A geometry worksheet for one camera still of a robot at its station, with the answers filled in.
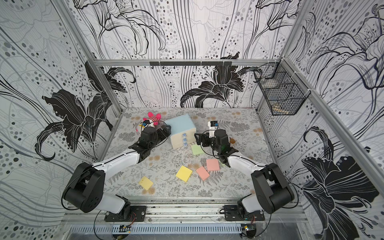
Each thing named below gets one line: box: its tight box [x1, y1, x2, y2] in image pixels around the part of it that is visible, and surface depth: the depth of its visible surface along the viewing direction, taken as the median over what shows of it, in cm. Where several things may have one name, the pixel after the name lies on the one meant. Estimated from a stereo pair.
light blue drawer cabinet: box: [164, 114, 197, 150], surface depth 92 cm
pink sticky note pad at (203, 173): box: [196, 165, 210, 181], surface depth 88 cm
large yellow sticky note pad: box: [175, 165, 193, 183], surface depth 88 cm
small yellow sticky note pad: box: [139, 176, 154, 191], surface depth 85 cm
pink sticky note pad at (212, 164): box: [206, 158, 220, 171], surface depth 90 cm
